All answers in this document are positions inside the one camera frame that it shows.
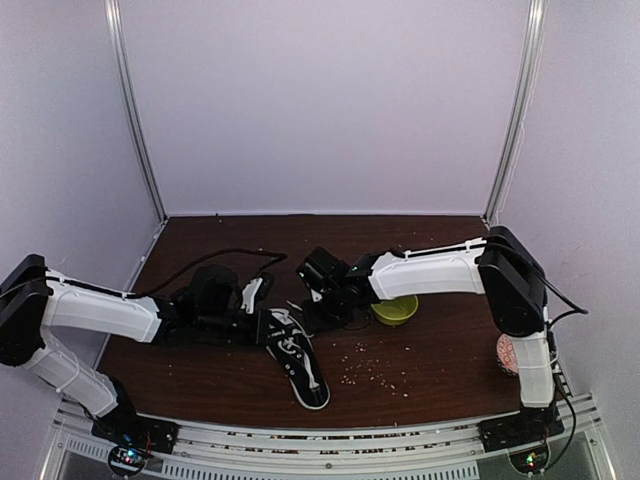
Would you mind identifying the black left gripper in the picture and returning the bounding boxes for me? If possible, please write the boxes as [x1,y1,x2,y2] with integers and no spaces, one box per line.
[197,308,292,348]

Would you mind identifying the black white canvas sneaker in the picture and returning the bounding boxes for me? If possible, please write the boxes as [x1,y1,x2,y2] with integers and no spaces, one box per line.
[266,308,330,411]

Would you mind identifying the white shoelace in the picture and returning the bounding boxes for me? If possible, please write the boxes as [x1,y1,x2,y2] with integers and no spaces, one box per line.
[269,308,322,393]

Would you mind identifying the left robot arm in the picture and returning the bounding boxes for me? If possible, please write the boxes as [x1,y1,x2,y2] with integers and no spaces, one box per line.
[1,254,281,444]

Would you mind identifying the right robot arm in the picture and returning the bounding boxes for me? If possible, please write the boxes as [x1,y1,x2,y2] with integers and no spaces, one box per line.
[296,226,555,442]

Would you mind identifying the lime green bowl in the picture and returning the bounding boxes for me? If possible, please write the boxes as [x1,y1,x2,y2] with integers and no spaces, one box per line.
[371,295,419,326]

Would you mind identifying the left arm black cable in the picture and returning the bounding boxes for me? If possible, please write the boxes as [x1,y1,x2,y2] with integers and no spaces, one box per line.
[0,248,289,321]

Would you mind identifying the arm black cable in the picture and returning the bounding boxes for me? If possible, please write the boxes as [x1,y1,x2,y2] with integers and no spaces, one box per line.
[0,248,289,321]
[492,234,591,451]

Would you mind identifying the front aluminium rail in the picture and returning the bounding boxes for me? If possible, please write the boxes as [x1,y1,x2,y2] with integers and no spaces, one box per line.
[35,394,622,479]

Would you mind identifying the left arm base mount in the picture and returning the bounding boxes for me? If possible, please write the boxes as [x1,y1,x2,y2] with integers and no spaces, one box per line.
[89,416,179,478]

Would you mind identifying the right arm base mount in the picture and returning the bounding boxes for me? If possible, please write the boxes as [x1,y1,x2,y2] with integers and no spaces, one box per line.
[478,404,565,476]

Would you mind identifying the right aluminium frame post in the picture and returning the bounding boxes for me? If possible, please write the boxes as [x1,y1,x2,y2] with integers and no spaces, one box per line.
[482,0,548,227]

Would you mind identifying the aluminium frame post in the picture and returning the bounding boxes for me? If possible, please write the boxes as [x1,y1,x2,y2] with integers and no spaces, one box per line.
[104,0,168,223]
[482,0,548,227]

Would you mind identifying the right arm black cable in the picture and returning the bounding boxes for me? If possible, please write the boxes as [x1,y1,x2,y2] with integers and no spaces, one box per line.
[492,234,591,451]

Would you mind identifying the left aluminium frame post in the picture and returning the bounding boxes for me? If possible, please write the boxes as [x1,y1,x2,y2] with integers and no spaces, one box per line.
[104,0,168,223]

